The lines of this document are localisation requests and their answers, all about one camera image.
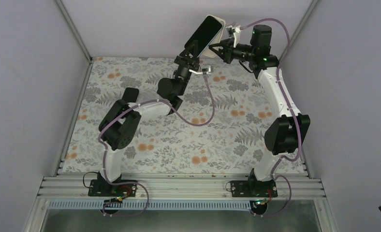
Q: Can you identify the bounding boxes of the black phone on table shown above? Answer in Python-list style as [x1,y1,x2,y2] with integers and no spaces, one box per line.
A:
[122,87,139,103]

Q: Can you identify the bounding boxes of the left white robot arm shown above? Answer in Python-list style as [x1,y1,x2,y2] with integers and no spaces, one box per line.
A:
[98,40,200,196]

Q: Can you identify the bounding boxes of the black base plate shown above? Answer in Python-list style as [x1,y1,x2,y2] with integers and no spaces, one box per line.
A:
[230,180,278,198]
[88,180,137,198]

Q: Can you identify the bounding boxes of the purple cable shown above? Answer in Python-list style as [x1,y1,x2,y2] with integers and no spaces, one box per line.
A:
[97,71,218,217]
[238,17,305,218]

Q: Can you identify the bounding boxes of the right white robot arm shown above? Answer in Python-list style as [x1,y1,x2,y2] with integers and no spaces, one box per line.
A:
[209,25,310,197]

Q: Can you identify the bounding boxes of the black phone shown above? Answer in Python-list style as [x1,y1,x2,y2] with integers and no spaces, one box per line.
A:
[122,87,139,103]
[184,15,226,58]

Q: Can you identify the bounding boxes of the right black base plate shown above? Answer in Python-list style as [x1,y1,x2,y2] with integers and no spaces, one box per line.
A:
[230,180,278,198]

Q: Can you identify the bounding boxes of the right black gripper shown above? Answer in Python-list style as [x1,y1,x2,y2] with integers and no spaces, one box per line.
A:
[210,38,256,65]

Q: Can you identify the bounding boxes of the floral patterned table mat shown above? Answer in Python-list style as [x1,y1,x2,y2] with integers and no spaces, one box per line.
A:
[62,57,277,174]

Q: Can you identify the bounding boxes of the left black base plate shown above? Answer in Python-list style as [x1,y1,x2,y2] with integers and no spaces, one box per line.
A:
[88,180,137,198]

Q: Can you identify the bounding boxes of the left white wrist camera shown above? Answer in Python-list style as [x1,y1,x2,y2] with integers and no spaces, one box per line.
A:
[189,65,213,75]

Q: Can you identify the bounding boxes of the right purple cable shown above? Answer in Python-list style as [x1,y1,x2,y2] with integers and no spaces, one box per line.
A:
[238,17,305,218]

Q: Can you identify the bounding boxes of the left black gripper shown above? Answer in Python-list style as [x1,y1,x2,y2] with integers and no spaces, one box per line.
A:
[173,40,198,96]

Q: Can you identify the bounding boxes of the aluminium rail frame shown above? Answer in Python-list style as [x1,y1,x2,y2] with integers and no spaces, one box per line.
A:
[37,174,326,200]

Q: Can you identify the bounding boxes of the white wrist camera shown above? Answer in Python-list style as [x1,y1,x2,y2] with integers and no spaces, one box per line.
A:
[225,23,241,48]
[189,65,213,75]

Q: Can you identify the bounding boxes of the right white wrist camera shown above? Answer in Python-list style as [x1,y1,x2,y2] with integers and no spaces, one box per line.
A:
[225,23,241,48]

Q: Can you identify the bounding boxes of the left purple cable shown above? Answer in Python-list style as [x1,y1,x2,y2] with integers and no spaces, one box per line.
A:
[97,71,218,217]

